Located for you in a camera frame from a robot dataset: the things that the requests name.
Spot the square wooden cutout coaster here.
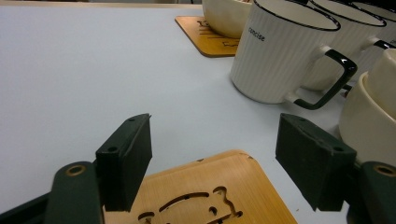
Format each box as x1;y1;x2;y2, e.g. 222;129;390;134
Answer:
102;148;298;224
175;16;241;59

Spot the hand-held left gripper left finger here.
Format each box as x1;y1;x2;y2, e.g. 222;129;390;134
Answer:
95;113;153;213

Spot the white table mat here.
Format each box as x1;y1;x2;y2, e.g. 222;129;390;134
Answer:
0;4;353;224

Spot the cream ceramic bowl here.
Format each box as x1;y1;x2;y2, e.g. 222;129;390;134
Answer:
363;48;396;120
338;72;396;167
201;0;255;39

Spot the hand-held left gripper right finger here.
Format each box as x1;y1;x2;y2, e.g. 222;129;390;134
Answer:
275;112;358;213

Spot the white ribbed black-rimmed mug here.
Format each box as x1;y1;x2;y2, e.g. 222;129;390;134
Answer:
349;0;396;45
230;0;359;110
300;0;396;97

